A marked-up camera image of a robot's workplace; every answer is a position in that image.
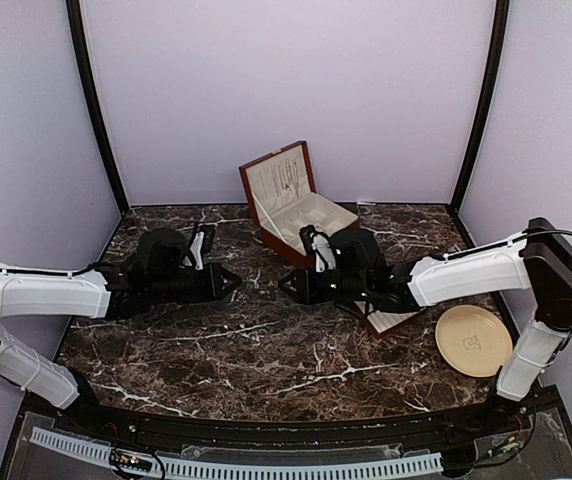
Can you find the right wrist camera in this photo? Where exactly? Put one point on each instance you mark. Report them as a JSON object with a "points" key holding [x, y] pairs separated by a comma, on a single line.
{"points": [[317, 244]]}

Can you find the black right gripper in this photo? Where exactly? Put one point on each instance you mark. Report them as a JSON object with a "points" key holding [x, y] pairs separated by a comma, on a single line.
{"points": [[302, 280]]}

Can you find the white slotted cable duct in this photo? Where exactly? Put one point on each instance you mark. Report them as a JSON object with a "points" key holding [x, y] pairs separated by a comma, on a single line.
{"points": [[216, 463]]}

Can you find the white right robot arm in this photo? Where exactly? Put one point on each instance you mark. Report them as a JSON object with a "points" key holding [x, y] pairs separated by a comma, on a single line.
{"points": [[349, 266]]}

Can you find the beige round plate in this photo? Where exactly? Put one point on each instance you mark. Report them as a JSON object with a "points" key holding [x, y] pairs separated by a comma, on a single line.
{"points": [[473, 341]]}

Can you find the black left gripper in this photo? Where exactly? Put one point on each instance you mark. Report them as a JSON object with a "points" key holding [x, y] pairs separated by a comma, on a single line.
{"points": [[214, 291]]}

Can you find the red jewelry tray insert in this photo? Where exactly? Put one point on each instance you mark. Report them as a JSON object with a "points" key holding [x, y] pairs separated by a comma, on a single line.
{"points": [[379, 323]]}

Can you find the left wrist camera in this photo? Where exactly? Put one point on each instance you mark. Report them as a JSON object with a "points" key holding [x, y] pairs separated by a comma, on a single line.
{"points": [[199, 246]]}

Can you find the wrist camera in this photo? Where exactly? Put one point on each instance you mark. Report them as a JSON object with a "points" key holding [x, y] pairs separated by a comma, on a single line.
{"points": [[199, 246], [317, 244]]}

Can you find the left black frame post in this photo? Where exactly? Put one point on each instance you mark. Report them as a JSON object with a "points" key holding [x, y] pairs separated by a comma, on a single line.
{"points": [[84, 66]]}

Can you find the red wooden jewelry box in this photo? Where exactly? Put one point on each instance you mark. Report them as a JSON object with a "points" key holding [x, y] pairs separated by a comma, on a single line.
{"points": [[282, 197]]}

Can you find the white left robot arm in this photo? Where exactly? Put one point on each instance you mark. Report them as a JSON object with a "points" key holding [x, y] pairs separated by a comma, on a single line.
{"points": [[166, 267]]}

